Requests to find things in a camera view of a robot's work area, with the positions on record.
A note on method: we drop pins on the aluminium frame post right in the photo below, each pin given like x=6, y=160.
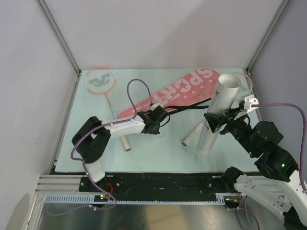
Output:
x=276, y=20

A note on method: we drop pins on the white shuttlecock tube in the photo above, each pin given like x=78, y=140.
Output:
x=223, y=96

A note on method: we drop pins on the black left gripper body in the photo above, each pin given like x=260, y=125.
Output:
x=155, y=130

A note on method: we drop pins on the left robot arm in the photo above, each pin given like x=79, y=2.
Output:
x=90, y=142

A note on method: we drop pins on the aluminium frame post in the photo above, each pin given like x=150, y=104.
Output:
x=276, y=20
x=58, y=34

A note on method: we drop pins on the clear tube lid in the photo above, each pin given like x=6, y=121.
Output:
x=161, y=134

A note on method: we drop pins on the white slotted cable duct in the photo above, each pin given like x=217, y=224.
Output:
x=98, y=199

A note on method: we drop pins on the pink racket bag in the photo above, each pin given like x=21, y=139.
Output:
x=172, y=87

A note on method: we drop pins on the aluminium frame post left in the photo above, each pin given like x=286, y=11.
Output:
x=58, y=34

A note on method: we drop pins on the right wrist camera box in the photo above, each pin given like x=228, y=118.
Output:
x=247, y=104

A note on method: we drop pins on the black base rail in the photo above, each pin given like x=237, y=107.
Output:
x=165, y=186

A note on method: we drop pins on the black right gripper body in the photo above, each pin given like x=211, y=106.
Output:
x=233, y=118

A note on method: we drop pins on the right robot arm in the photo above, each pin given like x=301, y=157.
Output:
x=273, y=162

